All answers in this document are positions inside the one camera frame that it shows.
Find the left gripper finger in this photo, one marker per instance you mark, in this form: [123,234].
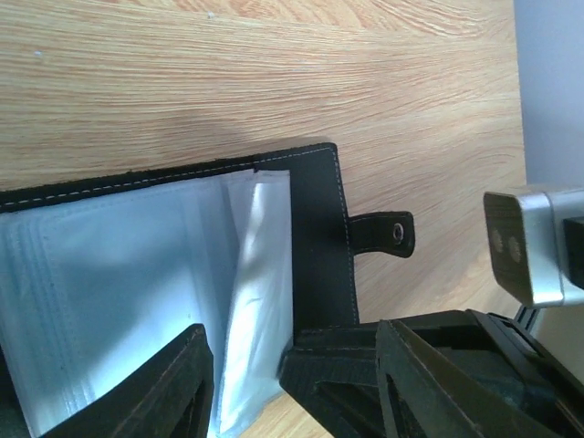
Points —
[170,395]

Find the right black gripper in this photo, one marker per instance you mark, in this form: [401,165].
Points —
[471,374]

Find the black leather card holder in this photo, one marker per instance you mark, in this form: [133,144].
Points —
[99,275]

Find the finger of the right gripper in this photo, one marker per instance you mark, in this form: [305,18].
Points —
[332,374]

